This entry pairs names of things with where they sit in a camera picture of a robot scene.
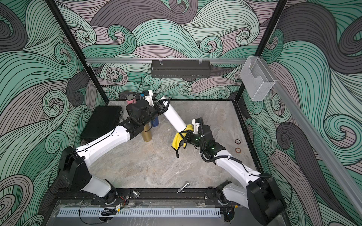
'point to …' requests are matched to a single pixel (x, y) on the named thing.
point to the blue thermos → (155, 122)
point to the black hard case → (102, 121)
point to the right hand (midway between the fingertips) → (178, 134)
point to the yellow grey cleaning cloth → (177, 138)
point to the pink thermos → (130, 99)
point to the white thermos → (173, 117)
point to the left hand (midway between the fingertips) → (168, 99)
